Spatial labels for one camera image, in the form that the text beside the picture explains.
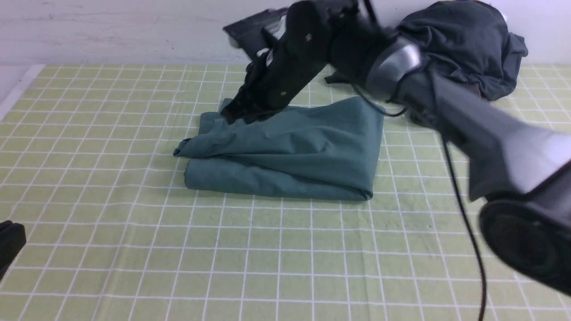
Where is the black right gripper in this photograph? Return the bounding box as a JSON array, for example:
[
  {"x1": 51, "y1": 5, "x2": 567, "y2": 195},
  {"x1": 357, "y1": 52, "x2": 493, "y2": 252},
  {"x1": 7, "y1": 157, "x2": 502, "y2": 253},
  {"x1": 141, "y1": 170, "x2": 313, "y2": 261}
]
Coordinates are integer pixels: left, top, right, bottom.
[{"x1": 220, "y1": 0, "x2": 357, "y2": 124}]

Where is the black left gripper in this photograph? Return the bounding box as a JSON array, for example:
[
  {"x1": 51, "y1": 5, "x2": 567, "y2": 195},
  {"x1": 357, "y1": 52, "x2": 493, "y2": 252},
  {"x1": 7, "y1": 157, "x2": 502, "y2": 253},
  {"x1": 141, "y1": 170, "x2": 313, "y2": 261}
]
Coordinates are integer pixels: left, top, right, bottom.
[{"x1": 0, "y1": 221, "x2": 26, "y2": 281}]

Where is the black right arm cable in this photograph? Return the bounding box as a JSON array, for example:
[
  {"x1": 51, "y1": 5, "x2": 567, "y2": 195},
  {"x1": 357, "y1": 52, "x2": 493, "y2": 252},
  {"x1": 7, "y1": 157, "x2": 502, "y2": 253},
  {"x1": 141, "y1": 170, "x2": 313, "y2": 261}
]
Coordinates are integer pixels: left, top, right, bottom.
[{"x1": 357, "y1": 0, "x2": 488, "y2": 321}]

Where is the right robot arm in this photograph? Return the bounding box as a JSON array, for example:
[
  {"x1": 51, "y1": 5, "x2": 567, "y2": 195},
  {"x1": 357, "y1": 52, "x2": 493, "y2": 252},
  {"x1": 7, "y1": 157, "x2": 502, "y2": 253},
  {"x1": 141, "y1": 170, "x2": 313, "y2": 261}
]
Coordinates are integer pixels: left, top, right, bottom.
[{"x1": 222, "y1": 0, "x2": 571, "y2": 296}]

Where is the green long-sleeved shirt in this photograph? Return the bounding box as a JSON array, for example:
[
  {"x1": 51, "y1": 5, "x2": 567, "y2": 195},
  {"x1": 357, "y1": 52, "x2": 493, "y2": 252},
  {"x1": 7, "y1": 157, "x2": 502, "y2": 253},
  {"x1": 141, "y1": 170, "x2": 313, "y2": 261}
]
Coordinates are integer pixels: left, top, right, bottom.
[{"x1": 173, "y1": 97, "x2": 384, "y2": 202}]

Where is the dark teal crumpled garment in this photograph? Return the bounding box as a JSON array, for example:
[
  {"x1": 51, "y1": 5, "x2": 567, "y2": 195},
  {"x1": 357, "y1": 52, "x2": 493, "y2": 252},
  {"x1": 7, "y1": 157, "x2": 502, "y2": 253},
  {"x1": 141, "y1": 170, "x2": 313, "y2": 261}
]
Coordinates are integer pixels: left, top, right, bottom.
[{"x1": 397, "y1": 0, "x2": 528, "y2": 101}]

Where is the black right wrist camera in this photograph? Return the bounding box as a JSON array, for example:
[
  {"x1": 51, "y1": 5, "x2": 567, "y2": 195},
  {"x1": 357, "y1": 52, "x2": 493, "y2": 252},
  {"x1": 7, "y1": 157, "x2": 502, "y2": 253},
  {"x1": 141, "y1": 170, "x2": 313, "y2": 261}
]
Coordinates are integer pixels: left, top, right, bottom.
[{"x1": 223, "y1": 7, "x2": 288, "y2": 61}]

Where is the dark grey crumpled garment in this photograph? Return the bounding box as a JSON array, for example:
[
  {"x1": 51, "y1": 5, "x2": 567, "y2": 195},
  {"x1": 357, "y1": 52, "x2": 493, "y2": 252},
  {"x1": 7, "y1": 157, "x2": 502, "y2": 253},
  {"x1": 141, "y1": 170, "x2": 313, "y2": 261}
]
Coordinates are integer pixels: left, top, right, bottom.
[{"x1": 323, "y1": 66, "x2": 359, "y2": 85}]

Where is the green checkered tablecloth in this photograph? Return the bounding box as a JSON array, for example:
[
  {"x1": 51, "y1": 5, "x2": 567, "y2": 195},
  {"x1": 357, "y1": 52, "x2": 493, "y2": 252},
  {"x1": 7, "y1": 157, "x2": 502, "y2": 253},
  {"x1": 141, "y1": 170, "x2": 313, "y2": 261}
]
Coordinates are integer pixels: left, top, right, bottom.
[{"x1": 0, "y1": 64, "x2": 571, "y2": 321}]

